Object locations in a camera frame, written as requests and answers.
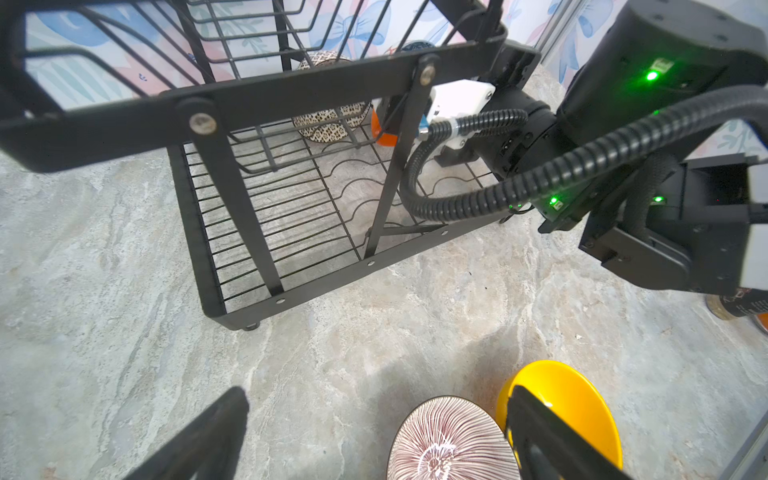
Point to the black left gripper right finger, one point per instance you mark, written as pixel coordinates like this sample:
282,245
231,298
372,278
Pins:
547,448

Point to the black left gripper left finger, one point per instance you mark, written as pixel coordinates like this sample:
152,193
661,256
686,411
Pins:
207,448

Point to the pink striped patterned bowl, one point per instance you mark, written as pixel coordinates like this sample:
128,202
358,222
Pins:
449,437

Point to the brown floral patterned bowl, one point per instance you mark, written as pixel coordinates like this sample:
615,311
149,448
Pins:
330,125

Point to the orange plastic bowl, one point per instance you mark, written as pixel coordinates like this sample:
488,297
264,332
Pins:
380,136

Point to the blue triangle patterned bowl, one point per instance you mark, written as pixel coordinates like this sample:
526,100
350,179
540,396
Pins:
417,45

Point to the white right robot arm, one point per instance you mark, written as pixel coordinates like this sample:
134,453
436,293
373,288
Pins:
616,156

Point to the yellow plastic bowl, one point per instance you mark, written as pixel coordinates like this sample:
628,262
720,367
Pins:
573,398

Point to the dark spice jar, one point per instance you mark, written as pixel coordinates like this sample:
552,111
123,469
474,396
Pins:
745,303

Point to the black wire dish rack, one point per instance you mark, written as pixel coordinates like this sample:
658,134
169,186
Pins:
271,219

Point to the aluminium frame post right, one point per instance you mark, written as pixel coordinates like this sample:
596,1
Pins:
564,13

